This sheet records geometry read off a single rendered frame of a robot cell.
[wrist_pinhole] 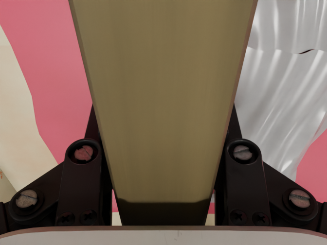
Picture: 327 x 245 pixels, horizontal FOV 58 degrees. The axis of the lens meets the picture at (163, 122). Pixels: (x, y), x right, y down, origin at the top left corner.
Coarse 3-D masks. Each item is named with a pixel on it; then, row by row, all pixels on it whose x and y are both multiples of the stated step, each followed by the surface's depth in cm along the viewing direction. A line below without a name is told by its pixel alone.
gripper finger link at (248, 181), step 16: (240, 144) 10; (224, 160) 9; (240, 160) 10; (256, 160) 9; (224, 176) 9; (240, 176) 9; (256, 176) 9; (224, 192) 9; (240, 192) 9; (256, 192) 9; (224, 208) 9; (240, 208) 8; (256, 208) 8; (224, 224) 8; (240, 224) 8; (256, 224) 8
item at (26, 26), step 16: (0, 0) 15; (16, 0) 15; (32, 0) 15; (48, 0) 15; (64, 0) 15; (0, 16) 15; (16, 16) 15; (32, 16) 15; (48, 16) 15; (64, 16) 15; (16, 32) 16; (32, 32) 16; (48, 32) 16; (64, 32) 16
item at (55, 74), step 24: (24, 48) 17; (48, 48) 17; (72, 48) 17; (24, 72) 18; (48, 72) 18; (72, 72) 18; (48, 96) 19; (72, 96) 19; (48, 120) 21; (72, 120) 21; (48, 144) 23; (312, 144) 23; (312, 168) 25; (312, 192) 28
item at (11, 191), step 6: (0, 174) 25; (0, 180) 25; (6, 180) 26; (0, 186) 25; (6, 186) 26; (12, 186) 27; (0, 192) 25; (6, 192) 26; (12, 192) 27; (0, 198) 25; (6, 198) 26
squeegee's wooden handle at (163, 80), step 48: (96, 0) 4; (144, 0) 4; (192, 0) 4; (240, 0) 4; (96, 48) 5; (144, 48) 5; (192, 48) 5; (240, 48) 5; (96, 96) 6; (144, 96) 5; (192, 96) 5; (144, 144) 6; (192, 144) 6; (144, 192) 8; (192, 192) 8
